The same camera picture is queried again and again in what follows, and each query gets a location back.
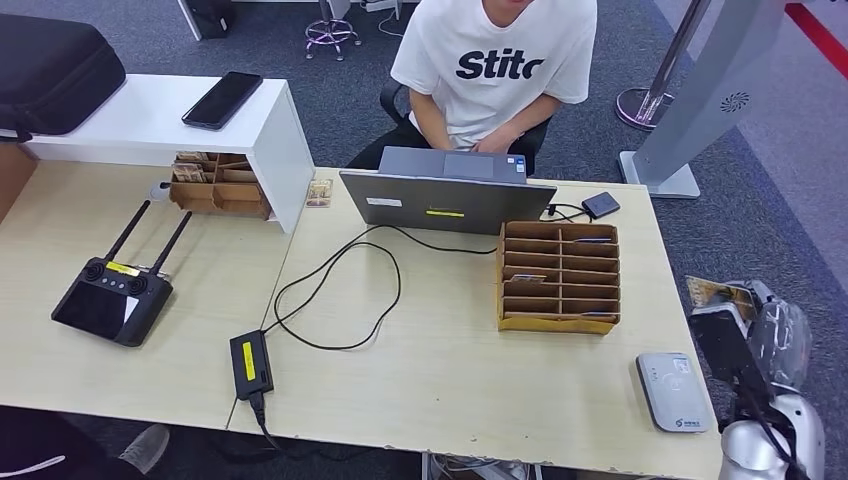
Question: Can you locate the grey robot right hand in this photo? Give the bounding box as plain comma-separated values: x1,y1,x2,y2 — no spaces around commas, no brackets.
747,279,814,396

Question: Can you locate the person's left hand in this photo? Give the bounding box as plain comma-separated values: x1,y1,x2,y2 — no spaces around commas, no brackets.
471,129,517,155

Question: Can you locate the photo ID card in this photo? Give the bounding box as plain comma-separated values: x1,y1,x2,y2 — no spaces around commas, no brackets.
685,274,760,323

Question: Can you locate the white card reader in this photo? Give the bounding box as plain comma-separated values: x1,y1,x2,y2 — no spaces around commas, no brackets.
635,352,715,435

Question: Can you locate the cardboard slotted card holder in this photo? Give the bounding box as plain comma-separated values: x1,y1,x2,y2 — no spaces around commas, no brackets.
496,221,623,337

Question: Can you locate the grey laptop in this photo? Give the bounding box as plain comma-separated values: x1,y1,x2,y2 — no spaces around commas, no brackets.
337,145,559,237

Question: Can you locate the black office chair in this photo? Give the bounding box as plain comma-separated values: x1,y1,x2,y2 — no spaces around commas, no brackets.
379,82,554,177

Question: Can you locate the black external drive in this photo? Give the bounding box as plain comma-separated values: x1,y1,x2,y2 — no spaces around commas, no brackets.
581,192,622,221

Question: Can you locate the chrome stool base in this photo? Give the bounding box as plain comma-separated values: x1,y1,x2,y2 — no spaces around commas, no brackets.
303,0,364,62

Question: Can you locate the grey kiosk stand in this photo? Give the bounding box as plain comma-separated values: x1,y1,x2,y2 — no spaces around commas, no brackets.
619,0,790,200

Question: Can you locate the black smartphone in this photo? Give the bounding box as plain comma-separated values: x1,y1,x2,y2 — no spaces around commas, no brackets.
180,70,265,131

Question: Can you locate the open cardboard box organizer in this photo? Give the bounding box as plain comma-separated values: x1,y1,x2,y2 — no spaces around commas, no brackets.
168,151,274,222

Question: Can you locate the black computer tower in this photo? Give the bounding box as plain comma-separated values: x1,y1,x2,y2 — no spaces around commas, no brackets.
177,0,238,40

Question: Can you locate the red barrier belt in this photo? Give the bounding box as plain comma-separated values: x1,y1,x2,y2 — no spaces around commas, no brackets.
784,0,848,61

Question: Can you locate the black power adapter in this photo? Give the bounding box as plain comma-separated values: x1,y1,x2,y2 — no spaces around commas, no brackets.
229,329,275,403

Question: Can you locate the white desk shelf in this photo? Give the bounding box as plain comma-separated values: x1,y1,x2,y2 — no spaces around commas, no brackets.
0,72,316,235

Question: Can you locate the black remote controller with antennas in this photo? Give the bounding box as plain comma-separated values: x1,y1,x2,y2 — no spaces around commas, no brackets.
50,199,194,348

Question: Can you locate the black carrying case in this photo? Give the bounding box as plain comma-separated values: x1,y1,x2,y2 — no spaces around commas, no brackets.
0,13,127,142

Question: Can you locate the brown wooden board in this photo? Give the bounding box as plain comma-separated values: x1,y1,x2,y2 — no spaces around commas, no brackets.
0,143,39,223

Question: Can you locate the black and white wrist camera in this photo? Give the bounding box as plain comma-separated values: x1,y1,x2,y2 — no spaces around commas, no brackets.
687,301,773,399

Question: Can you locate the black drive cable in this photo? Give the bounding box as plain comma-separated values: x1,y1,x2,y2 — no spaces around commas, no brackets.
541,201,593,225

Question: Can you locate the chrome stanchion post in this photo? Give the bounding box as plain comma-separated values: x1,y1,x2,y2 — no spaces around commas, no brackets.
616,0,713,132

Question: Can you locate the white floor cable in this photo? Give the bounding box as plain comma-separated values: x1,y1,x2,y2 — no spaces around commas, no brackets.
377,6,419,41

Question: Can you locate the black adapter output cable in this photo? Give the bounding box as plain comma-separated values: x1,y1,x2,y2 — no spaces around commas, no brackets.
261,224,499,352

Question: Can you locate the black mains power cord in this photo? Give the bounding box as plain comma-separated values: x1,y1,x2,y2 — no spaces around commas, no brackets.
247,392,287,458

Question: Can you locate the thin white cable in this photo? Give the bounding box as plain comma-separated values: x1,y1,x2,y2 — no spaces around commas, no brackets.
0,455,69,479

